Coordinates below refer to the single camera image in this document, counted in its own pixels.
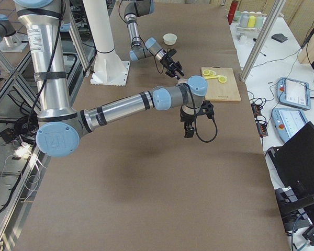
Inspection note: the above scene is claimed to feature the clear plastic egg box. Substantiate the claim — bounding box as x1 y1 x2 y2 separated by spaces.
177 78 188 85

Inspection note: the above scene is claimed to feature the yellow plastic knife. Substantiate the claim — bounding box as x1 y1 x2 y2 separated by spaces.
204 75 220 79

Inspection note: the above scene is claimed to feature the white bowl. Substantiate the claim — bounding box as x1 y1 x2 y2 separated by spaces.
163 33 177 45

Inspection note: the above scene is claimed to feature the lemon slice middle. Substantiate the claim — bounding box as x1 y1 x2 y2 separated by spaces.
209 70 216 76

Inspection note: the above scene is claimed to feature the wooden cutting board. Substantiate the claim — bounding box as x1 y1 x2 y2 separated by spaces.
201 67 241 102

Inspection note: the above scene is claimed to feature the lemon slice by knife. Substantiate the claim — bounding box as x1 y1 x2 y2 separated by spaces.
218 75 227 83

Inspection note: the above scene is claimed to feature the red bottle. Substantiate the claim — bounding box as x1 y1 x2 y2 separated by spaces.
227 0 239 25

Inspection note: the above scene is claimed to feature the yellow cup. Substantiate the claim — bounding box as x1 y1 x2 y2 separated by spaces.
247 16 256 28

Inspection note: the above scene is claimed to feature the teach pendant lower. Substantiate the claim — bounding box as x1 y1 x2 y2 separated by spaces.
272 108 308 143

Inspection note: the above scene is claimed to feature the teach pendant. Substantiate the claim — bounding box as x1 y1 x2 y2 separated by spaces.
277 77 311 110
272 108 308 143

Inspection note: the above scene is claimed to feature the teach pendant upper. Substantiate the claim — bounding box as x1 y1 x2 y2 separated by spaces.
277 77 311 110

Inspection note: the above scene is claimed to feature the white camera stand base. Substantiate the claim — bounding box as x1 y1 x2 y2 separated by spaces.
83 0 130 86

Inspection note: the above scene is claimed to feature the aluminium frame post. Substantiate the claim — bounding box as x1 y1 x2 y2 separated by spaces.
240 0 286 82

